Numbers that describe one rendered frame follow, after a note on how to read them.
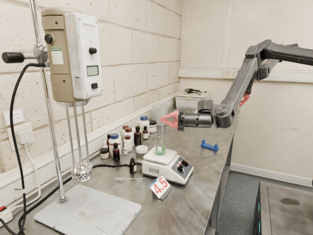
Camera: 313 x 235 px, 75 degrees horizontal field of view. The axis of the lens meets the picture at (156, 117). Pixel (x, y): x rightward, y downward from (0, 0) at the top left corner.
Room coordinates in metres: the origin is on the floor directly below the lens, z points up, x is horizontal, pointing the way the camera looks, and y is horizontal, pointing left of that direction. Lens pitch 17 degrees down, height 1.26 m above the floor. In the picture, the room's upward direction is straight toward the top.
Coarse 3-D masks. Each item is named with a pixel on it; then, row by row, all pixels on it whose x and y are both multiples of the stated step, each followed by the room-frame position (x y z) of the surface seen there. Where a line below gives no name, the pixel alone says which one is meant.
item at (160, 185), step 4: (160, 180) 0.71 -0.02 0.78; (164, 180) 0.72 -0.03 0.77; (156, 184) 0.68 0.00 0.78; (160, 184) 0.69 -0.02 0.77; (164, 184) 0.70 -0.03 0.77; (168, 184) 0.71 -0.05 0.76; (152, 188) 0.66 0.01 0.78; (156, 188) 0.67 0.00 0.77; (160, 188) 0.67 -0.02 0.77; (164, 188) 0.68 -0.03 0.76; (156, 192) 0.65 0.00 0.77; (160, 192) 0.66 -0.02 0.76
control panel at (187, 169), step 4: (180, 160) 0.82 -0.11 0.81; (176, 164) 0.78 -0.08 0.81; (180, 164) 0.79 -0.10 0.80; (172, 168) 0.74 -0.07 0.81; (176, 168) 0.75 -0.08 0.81; (184, 168) 0.78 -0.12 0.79; (188, 168) 0.79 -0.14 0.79; (176, 172) 0.73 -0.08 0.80; (184, 172) 0.76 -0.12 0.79; (188, 172) 0.77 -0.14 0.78; (184, 176) 0.73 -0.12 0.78
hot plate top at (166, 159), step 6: (150, 150) 0.86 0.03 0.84; (168, 150) 0.86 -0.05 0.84; (144, 156) 0.80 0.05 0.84; (150, 156) 0.80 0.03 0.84; (156, 156) 0.80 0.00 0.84; (162, 156) 0.80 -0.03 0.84; (168, 156) 0.80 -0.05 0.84; (174, 156) 0.81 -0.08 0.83; (162, 162) 0.76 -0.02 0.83; (168, 162) 0.75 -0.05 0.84
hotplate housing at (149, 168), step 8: (144, 160) 0.80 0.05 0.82; (176, 160) 0.80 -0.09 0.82; (144, 168) 0.79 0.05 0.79; (152, 168) 0.77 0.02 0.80; (160, 168) 0.75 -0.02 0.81; (168, 168) 0.74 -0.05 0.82; (192, 168) 0.81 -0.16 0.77; (152, 176) 0.77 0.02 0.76; (168, 176) 0.74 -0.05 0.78; (176, 176) 0.72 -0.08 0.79; (184, 184) 0.71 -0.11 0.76
